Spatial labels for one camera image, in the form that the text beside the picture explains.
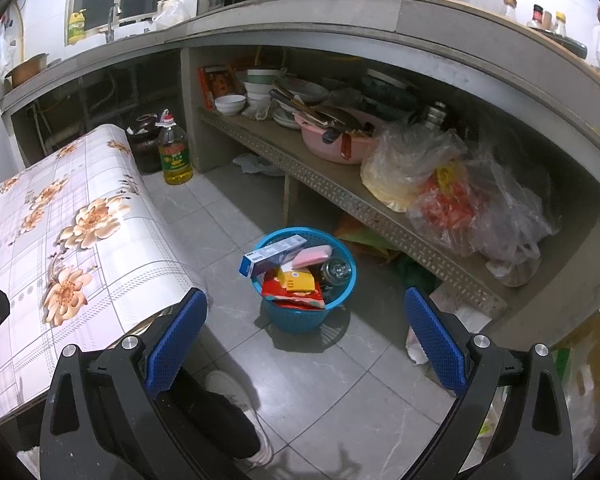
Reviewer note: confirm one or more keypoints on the blue plastic basket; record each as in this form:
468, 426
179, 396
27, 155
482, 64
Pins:
300, 317

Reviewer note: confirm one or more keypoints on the pink plastic basin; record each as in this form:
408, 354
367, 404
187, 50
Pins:
330, 147

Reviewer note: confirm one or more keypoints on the orange green plastic bag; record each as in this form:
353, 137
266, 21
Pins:
370, 240

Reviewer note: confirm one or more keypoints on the dark cap seasoning bottle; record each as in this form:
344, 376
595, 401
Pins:
535, 17

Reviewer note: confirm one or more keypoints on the stack of plates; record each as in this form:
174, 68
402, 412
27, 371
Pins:
285, 117

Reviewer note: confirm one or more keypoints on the cardboard box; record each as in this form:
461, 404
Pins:
595, 350

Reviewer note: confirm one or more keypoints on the red snack packet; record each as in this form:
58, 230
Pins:
280, 295

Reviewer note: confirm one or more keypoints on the clear plastic bag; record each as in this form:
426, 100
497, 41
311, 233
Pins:
172, 12

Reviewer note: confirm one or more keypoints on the cooking oil bottle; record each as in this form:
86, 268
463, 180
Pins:
175, 160

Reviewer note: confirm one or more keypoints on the pink soft packet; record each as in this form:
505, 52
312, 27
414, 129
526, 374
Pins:
312, 255

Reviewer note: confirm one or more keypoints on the yellow cap seasoning bottle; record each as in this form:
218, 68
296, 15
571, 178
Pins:
560, 25

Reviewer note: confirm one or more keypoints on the glass seasoning bottle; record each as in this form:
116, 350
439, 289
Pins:
510, 10

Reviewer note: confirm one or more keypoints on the dark ceramic jar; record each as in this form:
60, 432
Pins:
142, 150

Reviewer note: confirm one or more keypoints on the yellow dish soap bottle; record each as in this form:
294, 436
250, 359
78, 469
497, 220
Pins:
76, 27

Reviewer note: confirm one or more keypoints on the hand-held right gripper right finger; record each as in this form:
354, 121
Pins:
435, 345

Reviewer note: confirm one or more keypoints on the blue white toothpaste box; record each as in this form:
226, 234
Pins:
270, 255

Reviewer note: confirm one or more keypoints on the yellow white medicine box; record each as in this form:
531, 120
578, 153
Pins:
297, 282

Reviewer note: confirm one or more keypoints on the person's white shoe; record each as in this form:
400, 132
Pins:
240, 395

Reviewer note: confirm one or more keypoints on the red printed box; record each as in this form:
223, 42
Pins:
212, 85

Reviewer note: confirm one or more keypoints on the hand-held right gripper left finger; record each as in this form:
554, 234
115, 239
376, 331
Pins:
177, 345

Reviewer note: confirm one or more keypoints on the steel faucet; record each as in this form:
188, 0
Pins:
112, 22

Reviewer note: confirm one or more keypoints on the grey concrete counter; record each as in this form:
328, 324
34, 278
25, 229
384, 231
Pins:
330, 10

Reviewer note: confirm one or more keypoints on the plastic bag with yellow contents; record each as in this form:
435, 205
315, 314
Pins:
395, 180

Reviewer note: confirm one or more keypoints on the floral tablecloth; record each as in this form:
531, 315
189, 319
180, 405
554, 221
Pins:
30, 260

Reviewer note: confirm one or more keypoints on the brown metal pot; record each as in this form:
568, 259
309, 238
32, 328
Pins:
25, 72

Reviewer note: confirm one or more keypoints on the person's black trouser leg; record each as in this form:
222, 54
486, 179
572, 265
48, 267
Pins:
215, 425

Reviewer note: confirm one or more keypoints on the clear plastic bottle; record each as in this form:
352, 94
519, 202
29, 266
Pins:
337, 270

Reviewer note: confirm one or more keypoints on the red print plastic bag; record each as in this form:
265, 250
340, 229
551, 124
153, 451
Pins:
450, 200

